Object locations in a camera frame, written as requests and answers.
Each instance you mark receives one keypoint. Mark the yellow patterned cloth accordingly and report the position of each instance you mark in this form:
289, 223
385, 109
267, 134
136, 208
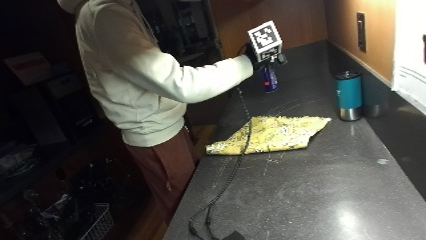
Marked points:
271, 135

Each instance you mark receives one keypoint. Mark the white paper sheet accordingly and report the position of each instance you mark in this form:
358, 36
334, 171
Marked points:
410, 50

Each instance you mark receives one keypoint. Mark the white marker cube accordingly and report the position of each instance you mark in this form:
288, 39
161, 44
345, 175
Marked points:
265, 39

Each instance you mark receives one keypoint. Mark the cardboard box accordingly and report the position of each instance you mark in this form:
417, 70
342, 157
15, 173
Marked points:
28, 68

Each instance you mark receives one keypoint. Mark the blue spray bottle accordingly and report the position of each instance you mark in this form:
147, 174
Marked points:
271, 79

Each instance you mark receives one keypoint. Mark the the person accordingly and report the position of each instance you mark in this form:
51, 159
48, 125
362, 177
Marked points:
141, 93

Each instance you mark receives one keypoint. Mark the teal steel tumbler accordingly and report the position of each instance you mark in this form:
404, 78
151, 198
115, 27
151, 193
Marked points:
349, 96

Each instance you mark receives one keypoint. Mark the black wall outlet plate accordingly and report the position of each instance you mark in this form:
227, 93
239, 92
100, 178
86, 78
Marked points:
361, 31

